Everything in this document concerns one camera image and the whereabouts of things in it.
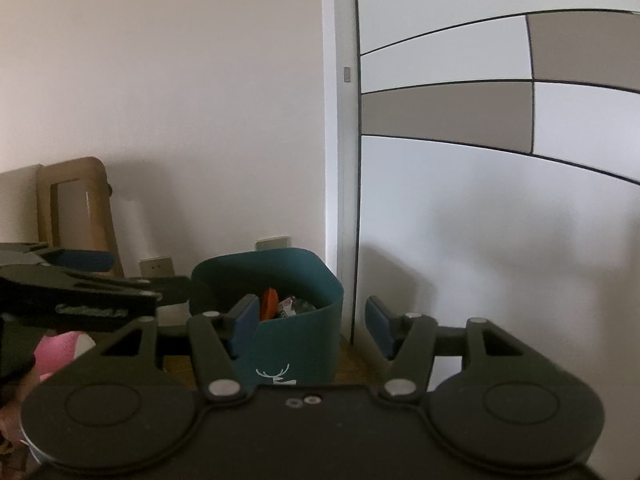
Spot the white door frame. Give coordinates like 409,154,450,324
320,0,362,346

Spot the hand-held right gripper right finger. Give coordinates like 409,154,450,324
364,295,543,403

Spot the white and grey sliding door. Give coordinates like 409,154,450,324
352,0,640,461

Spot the silver foil wrapper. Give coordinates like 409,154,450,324
277,296,321,318

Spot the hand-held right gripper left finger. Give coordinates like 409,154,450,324
97,294,262,403

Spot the pink and white plush toy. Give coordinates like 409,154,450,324
34,332,96,381

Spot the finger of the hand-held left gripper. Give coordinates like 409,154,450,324
65,267,211,307
35,246,117,275

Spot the teal bin with deer print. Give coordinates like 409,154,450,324
191,247,345,387

